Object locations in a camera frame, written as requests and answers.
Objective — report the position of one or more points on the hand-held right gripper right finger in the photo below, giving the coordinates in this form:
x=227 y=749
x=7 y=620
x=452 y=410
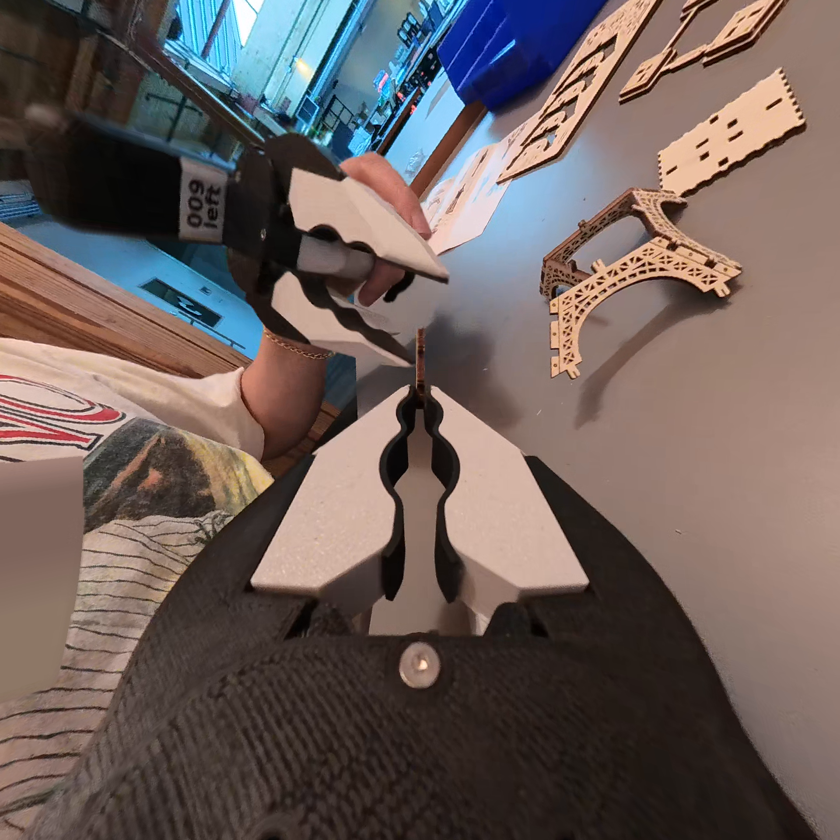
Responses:
x=512 y=525

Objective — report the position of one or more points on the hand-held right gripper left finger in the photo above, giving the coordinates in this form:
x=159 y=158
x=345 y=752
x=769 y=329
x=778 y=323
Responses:
x=328 y=525

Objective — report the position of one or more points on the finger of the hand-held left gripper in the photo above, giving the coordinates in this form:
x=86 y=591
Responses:
x=328 y=328
x=367 y=216

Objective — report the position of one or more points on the wooden lattice strip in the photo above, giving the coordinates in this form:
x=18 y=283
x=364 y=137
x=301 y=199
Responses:
x=421 y=361

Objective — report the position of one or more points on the wooden tower arch assembly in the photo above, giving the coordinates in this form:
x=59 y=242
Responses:
x=663 y=253

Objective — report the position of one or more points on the person's left forearm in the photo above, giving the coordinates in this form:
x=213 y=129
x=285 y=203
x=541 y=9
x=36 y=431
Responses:
x=289 y=407

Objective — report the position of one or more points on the grey desk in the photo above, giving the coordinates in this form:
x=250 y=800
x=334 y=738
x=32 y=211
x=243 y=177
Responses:
x=689 y=492

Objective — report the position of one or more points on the person's left hand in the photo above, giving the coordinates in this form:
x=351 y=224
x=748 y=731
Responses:
x=394 y=197

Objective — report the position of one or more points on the paper instruction booklet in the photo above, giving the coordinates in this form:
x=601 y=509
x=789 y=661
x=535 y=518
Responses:
x=472 y=210

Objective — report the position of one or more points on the white printed T-shirt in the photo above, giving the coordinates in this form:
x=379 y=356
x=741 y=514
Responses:
x=164 y=394

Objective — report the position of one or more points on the narrow wooden part sheet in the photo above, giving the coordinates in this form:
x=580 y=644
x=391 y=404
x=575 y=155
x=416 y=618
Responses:
x=558 y=154

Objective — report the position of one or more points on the striped pale trousers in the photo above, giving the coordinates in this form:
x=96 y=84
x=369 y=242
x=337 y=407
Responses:
x=131 y=590

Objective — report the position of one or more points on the blue plastic bin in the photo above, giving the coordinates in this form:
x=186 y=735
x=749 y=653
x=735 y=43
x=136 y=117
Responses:
x=512 y=59

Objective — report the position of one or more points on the square wooden plate with holes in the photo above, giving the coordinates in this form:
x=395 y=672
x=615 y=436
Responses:
x=781 y=111

